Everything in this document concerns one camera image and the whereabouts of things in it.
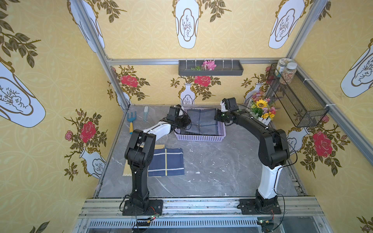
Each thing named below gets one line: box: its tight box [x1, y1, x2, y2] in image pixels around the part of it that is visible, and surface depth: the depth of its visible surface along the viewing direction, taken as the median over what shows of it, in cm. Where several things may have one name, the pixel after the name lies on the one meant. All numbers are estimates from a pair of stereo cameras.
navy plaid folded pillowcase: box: [148, 148, 185, 177], surface depth 90 cm
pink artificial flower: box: [201, 60, 217, 71], surface depth 90 cm
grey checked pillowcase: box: [185, 108, 219, 135], surface depth 100 cm
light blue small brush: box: [142, 105, 149, 122], surface depth 119 cm
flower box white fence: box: [246, 90, 277, 127], surface depth 97 cm
